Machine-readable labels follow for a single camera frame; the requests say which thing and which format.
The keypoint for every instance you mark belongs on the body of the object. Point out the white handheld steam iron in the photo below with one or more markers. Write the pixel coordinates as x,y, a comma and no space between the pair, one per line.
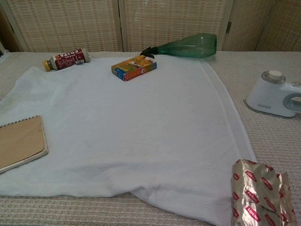
263,99

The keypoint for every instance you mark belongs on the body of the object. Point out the white cloth towel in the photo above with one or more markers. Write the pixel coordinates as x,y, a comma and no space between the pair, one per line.
131,122

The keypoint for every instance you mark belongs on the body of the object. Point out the colourful cardboard box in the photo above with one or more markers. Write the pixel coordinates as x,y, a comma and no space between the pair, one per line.
134,69

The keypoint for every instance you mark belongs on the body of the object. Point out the green plastic spray bottle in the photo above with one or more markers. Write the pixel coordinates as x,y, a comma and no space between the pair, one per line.
188,47

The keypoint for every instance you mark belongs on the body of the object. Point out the Costa coffee bottle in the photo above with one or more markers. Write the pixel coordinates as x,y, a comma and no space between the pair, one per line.
68,60

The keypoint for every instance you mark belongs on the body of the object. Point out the woven folding screen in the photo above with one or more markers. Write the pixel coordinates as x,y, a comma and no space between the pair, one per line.
70,23

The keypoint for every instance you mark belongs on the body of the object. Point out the beige woven table cover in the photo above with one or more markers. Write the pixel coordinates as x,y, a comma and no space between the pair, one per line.
270,141

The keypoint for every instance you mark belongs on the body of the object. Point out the golden Lipton foil bag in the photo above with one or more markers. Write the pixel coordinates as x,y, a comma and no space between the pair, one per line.
254,195

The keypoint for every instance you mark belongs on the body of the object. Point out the brown spiral notebook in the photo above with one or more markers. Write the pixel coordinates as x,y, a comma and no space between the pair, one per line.
21,141

